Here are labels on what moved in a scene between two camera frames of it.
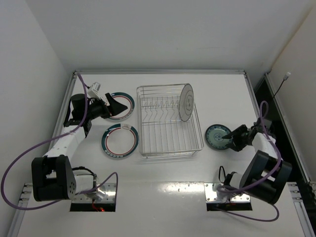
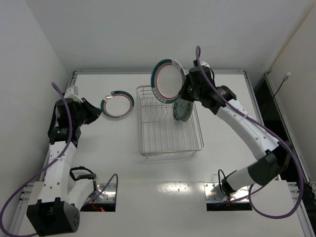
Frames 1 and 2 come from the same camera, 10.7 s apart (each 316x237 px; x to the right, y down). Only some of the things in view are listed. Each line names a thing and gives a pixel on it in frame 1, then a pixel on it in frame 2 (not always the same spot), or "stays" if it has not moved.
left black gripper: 108,105 -> 85,110
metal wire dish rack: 162,132 stays
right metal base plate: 211,196 stays
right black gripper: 239,138 -> 187,87
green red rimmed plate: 126,100 stays
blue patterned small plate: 214,135 -> 179,108
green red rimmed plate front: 119,140 -> 167,78
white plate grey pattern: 186,103 stays
